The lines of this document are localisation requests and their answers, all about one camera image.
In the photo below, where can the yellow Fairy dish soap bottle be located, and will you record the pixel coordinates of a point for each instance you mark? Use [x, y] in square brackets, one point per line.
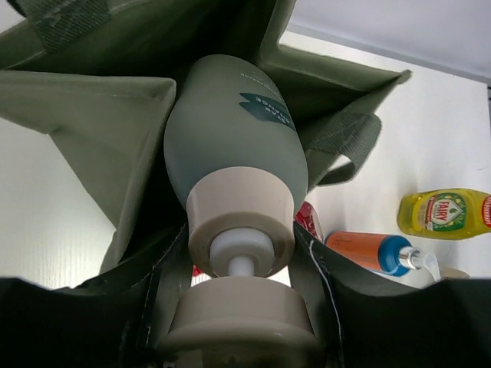
[445, 214]

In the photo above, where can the blue orange spray bottle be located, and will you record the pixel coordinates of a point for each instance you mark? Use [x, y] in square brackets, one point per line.
[392, 255]

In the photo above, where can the red Fairy dish soap bottle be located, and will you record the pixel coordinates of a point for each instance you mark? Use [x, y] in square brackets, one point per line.
[307, 217]

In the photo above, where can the green canvas tote bag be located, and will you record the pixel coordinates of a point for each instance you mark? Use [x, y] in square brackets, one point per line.
[100, 77]

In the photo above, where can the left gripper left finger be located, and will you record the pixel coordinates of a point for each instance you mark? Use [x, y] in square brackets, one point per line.
[107, 321]

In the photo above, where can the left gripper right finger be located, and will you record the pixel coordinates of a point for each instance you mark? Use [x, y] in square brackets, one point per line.
[365, 320]

